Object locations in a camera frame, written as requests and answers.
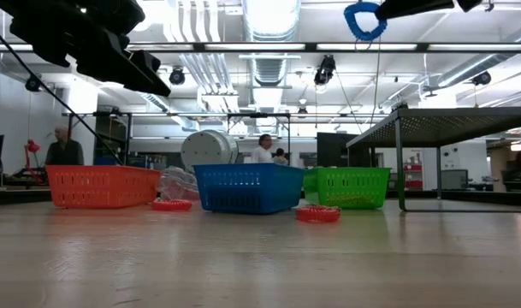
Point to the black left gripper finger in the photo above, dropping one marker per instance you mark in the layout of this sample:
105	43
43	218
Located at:
148	62
123	72

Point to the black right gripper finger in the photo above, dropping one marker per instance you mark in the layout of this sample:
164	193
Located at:
414	7

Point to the blue coil wristband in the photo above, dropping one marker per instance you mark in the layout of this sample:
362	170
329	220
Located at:
350	21

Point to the orange plastic basket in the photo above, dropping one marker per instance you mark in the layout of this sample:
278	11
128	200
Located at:
102	188

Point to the orange coil wristband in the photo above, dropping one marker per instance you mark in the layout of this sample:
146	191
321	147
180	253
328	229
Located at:
317	214
172	205

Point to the blue plastic basket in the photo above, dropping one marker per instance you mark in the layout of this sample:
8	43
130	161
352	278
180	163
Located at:
247	188

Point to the green plastic basket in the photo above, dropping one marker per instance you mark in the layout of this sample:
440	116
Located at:
350	184

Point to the red desk lamp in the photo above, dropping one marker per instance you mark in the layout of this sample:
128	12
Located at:
32	146

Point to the black ceiling spotlight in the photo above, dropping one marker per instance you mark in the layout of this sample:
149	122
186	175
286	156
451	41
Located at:
177	77
481	78
33	84

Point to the white cylindrical appliance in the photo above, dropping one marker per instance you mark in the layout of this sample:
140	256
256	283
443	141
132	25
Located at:
206	149

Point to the grey perforated metal shelf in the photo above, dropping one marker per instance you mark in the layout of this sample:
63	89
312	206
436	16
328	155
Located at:
457	124

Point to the clear plastic bag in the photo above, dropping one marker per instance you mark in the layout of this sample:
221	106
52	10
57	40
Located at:
176	184

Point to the large black monitor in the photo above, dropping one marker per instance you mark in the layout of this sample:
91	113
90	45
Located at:
330	149

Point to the wooden cabinet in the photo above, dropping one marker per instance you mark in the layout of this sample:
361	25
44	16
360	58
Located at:
495	171

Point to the red white storage shelf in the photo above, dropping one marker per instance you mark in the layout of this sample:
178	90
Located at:
414	179

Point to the grey cabinet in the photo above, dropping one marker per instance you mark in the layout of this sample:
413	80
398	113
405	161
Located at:
454	179

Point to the black aluminium rig frame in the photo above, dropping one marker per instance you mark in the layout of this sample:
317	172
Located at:
422	47

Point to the black background workstation frame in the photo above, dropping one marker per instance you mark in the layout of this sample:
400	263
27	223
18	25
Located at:
179	114

